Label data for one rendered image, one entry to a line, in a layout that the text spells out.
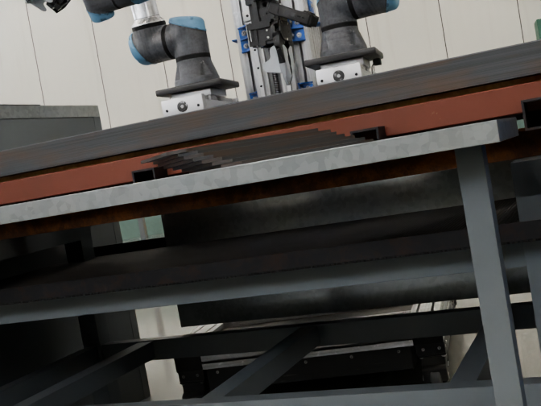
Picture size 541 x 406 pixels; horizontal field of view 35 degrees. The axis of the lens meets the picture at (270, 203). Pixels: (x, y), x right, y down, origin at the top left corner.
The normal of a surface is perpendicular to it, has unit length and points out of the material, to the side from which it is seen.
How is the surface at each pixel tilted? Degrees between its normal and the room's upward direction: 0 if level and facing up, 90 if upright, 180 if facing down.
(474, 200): 90
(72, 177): 90
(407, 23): 90
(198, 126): 90
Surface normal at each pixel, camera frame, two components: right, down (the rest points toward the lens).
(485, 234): -0.37, 0.11
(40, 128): 0.91, -0.15
